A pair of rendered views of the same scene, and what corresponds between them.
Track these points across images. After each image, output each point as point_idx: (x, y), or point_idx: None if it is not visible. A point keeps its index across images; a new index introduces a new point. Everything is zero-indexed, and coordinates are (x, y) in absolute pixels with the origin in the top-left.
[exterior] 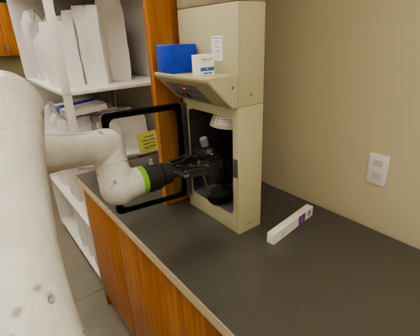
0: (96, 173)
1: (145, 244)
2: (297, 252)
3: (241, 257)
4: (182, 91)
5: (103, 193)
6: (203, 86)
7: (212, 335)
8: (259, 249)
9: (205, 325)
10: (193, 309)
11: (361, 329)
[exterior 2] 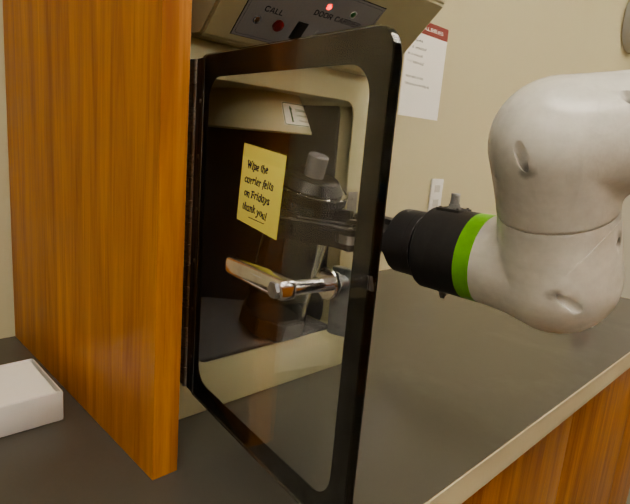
0: (616, 232)
1: (431, 493)
2: (380, 326)
3: (415, 366)
4: (298, 13)
5: (624, 282)
6: (416, 11)
7: (528, 474)
8: (385, 350)
9: (520, 475)
10: (502, 486)
11: (502, 319)
